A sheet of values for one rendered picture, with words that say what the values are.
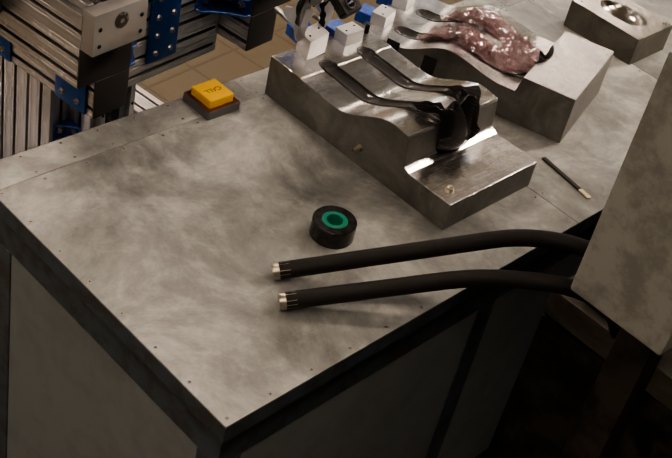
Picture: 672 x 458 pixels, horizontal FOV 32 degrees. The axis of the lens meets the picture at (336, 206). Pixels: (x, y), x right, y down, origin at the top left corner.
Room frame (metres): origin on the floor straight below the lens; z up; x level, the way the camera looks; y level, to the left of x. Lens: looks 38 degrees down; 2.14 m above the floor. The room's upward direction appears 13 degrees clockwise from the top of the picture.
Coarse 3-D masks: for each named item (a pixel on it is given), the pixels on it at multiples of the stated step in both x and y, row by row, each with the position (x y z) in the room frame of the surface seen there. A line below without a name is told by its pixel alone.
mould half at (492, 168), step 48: (336, 48) 2.12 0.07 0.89; (384, 48) 2.17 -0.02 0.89; (288, 96) 1.99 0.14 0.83; (336, 96) 1.95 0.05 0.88; (384, 96) 1.99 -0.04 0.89; (432, 96) 1.96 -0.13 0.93; (336, 144) 1.90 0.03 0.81; (384, 144) 1.83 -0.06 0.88; (432, 144) 1.86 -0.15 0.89; (480, 144) 1.94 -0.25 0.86; (432, 192) 1.75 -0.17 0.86; (480, 192) 1.80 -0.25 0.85
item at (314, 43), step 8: (280, 8) 2.14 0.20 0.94; (288, 24) 2.09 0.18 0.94; (288, 32) 2.09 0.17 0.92; (312, 32) 2.07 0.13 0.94; (320, 32) 2.07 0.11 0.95; (328, 32) 2.08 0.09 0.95; (304, 40) 2.05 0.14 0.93; (312, 40) 2.04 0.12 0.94; (320, 40) 2.06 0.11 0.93; (296, 48) 2.07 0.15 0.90; (304, 48) 2.05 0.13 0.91; (312, 48) 2.05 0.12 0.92; (320, 48) 2.07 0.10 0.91; (304, 56) 2.05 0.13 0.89; (312, 56) 2.06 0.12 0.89
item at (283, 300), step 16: (320, 288) 1.45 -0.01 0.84; (336, 288) 1.45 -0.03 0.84; (352, 288) 1.46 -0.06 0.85; (368, 288) 1.46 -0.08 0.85; (384, 288) 1.47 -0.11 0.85; (400, 288) 1.48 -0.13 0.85; (416, 288) 1.49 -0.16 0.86; (432, 288) 1.49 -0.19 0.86; (288, 304) 1.42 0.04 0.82; (304, 304) 1.42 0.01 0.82; (320, 304) 1.43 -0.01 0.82
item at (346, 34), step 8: (312, 16) 2.23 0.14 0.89; (328, 24) 2.18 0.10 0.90; (336, 24) 2.19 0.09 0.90; (344, 24) 2.18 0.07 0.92; (352, 24) 2.18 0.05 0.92; (336, 32) 2.15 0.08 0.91; (344, 32) 2.14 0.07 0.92; (352, 32) 2.15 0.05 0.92; (360, 32) 2.17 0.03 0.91; (336, 40) 2.15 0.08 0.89; (344, 40) 2.14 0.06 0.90; (352, 40) 2.15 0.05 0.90; (360, 40) 2.17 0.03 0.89
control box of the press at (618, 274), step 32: (640, 128) 1.31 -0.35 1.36; (640, 160) 1.30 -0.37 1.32; (640, 192) 1.29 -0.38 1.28; (608, 224) 1.30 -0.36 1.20; (640, 224) 1.28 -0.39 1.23; (608, 256) 1.29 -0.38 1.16; (640, 256) 1.27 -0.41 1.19; (576, 288) 1.31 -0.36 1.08; (608, 288) 1.28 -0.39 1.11; (640, 288) 1.26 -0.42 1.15; (640, 320) 1.24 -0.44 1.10; (640, 352) 1.35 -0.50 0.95; (608, 384) 1.36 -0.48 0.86; (640, 384) 1.36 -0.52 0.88; (608, 416) 1.35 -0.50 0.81; (576, 448) 1.37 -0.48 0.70; (608, 448) 1.36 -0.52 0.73
